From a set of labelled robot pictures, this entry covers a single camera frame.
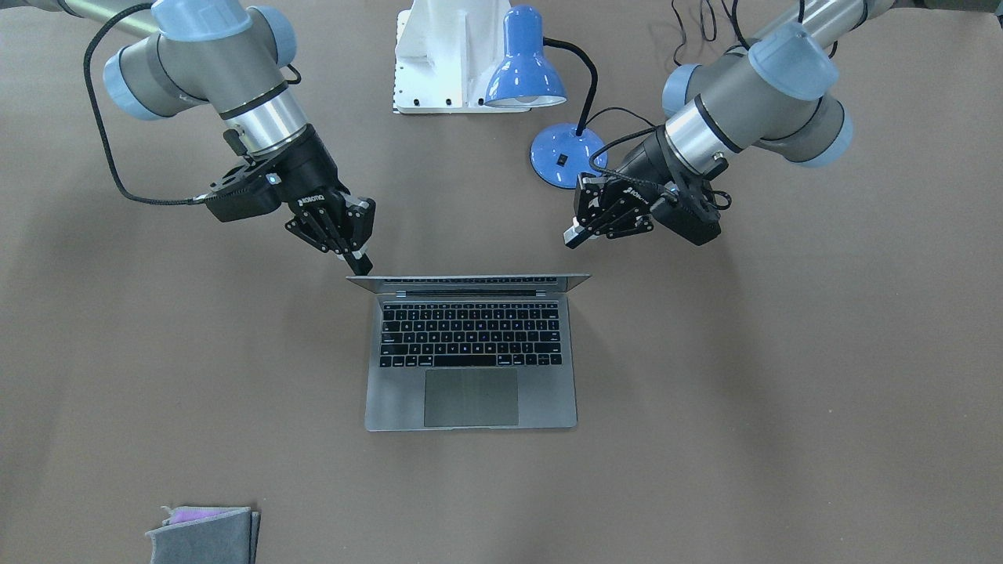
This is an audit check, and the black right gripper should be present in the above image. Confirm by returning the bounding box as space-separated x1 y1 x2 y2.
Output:
271 125 376 276

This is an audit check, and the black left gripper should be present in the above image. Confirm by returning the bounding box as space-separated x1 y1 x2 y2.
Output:
563 129 690 249

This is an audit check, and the grey laptop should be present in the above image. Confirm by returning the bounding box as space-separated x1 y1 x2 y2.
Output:
352 273 588 432

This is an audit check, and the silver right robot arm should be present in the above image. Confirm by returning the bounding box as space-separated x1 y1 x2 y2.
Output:
31 1 376 275

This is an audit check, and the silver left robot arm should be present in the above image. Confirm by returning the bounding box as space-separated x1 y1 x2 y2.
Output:
563 1 892 248

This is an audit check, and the blue desk lamp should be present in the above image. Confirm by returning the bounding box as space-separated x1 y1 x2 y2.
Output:
484 5 603 190

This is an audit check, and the folded grey cloth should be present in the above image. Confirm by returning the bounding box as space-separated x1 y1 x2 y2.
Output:
146 506 260 563

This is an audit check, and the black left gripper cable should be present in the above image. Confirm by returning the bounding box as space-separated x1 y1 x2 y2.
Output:
584 106 667 177

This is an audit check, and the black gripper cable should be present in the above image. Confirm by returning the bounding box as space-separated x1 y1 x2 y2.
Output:
584 106 667 177
83 0 302 208

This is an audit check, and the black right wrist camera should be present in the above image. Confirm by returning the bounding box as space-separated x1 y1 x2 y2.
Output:
205 128 281 222

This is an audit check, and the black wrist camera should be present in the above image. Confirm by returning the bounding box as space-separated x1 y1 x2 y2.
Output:
205 128 281 222
650 164 732 246

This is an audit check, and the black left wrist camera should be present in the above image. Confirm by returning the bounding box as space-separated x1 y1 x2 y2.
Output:
650 164 732 246

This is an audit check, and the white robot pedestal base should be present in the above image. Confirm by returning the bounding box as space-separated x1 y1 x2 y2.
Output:
393 1 512 114

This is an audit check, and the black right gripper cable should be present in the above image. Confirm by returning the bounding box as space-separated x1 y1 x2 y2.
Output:
83 0 302 208

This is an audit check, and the black lamp power cable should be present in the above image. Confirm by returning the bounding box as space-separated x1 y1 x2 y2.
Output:
585 0 784 132

